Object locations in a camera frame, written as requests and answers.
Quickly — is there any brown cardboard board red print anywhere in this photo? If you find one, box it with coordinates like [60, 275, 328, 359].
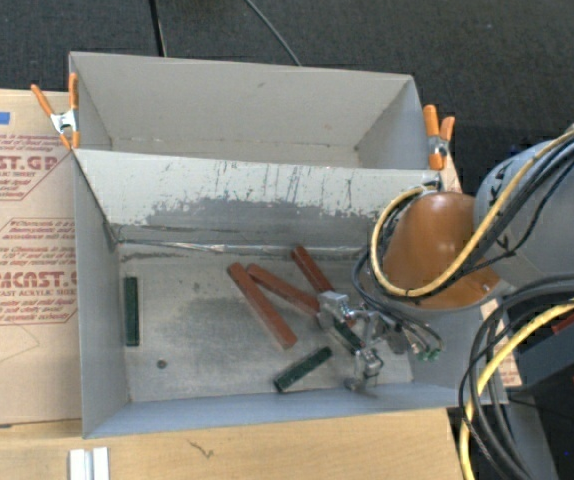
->
[0, 86, 84, 432]

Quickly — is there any grey metal bin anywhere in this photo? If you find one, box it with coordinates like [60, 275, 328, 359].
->
[68, 51, 509, 440]

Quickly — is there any dark green flat block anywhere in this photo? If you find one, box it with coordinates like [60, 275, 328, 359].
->
[272, 345, 334, 395]
[331, 315, 368, 357]
[123, 275, 142, 348]

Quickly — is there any red-brown flat block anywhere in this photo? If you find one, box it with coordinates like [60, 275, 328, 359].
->
[245, 262, 323, 319]
[290, 245, 336, 295]
[226, 261, 299, 351]

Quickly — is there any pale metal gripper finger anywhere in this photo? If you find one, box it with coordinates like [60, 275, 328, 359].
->
[343, 349, 385, 398]
[316, 290, 352, 330]

